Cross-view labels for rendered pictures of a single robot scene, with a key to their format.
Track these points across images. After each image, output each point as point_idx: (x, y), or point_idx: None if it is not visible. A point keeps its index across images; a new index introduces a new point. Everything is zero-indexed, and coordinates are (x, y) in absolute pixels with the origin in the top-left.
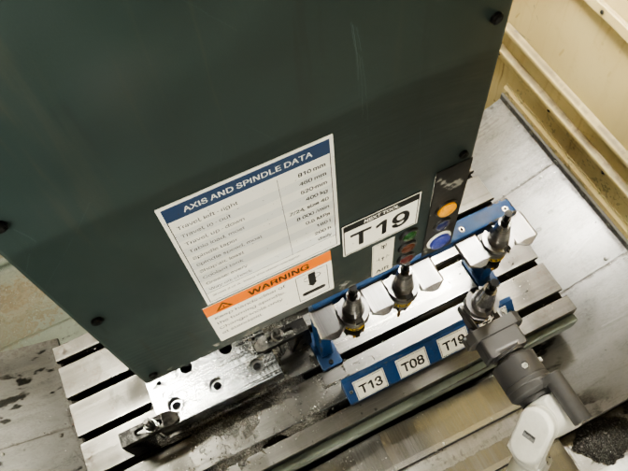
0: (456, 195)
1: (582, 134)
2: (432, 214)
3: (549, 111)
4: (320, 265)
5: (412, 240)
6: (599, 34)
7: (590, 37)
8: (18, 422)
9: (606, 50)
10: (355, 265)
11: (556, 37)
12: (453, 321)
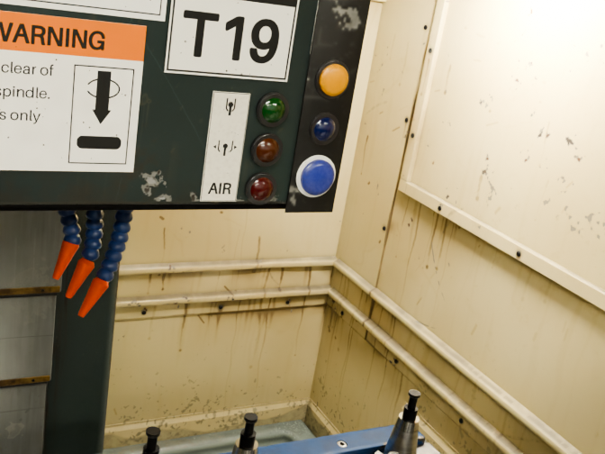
0: (348, 57)
1: (508, 440)
2: (311, 78)
3: (463, 422)
4: (122, 62)
5: (275, 135)
6: (518, 287)
7: (507, 296)
8: None
9: (528, 306)
10: (178, 130)
11: (466, 312)
12: None
